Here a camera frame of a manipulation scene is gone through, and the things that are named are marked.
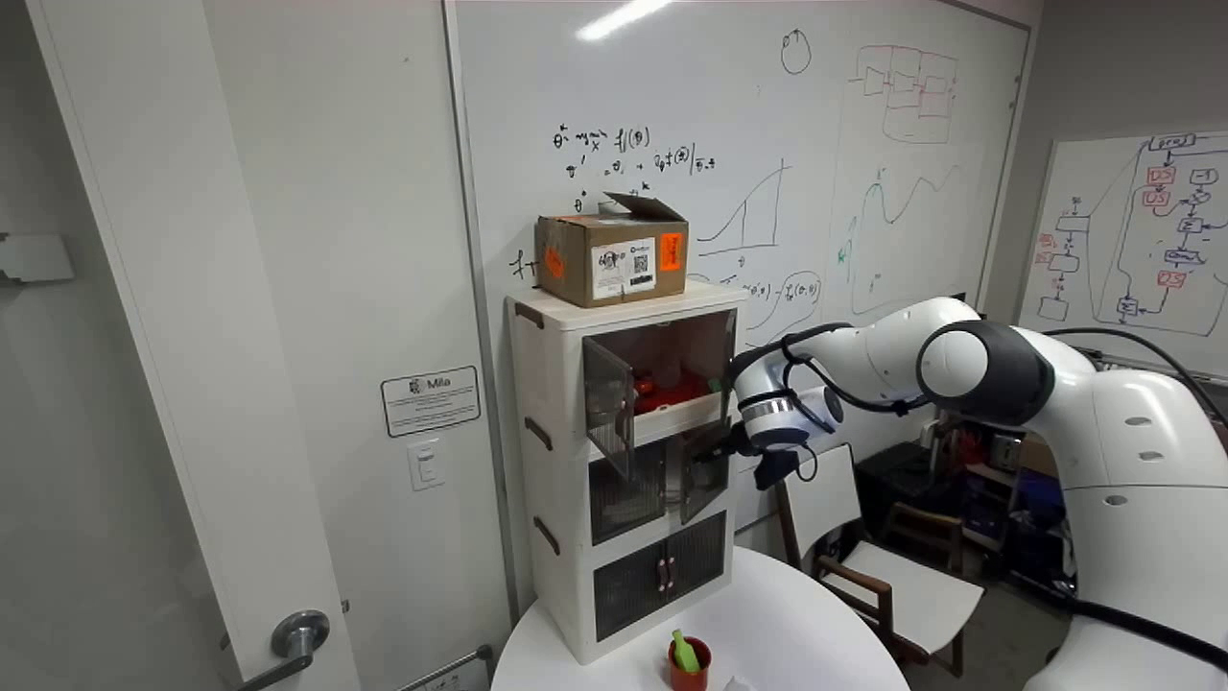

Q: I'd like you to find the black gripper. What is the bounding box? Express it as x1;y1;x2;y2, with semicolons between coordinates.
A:
745;433;813;497

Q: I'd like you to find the white three-compartment cabinet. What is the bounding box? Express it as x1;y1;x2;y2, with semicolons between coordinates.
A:
500;275;749;669

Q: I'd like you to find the white room door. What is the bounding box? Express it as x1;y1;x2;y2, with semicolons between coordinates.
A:
24;0;365;691

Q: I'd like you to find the red object in cabinet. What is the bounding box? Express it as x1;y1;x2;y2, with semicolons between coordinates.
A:
630;364;713;414

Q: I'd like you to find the green item in cup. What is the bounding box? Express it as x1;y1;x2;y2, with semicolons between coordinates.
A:
667;627;704;679

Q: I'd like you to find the wooden storage shelf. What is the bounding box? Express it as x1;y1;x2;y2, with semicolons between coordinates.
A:
880;417;1080;593

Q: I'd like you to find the cardboard box with orange sticker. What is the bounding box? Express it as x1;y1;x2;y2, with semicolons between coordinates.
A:
529;189;693;309

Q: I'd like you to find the small whiteboard with coloured drawings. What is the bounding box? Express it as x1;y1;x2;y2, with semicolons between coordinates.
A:
1015;125;1228;345

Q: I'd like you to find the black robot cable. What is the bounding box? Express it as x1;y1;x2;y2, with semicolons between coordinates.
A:
725;318;927;421

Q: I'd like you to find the white chair with wooden frame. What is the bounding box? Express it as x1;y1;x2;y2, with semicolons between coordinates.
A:
778;442;988;679

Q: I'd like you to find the large wall whiteboard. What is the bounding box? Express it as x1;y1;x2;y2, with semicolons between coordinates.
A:
436;0;1037;568

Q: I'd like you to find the white wall sign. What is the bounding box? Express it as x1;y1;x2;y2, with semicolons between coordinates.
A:
374;362;486;442

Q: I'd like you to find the white light switch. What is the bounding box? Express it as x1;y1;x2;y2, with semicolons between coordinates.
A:
408;433;446;494

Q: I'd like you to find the silver door lever handle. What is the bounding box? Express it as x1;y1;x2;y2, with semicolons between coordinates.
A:
236;605;335;691

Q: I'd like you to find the grey wall mounted bracket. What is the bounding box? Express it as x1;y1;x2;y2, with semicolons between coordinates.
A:
0;231;79;289

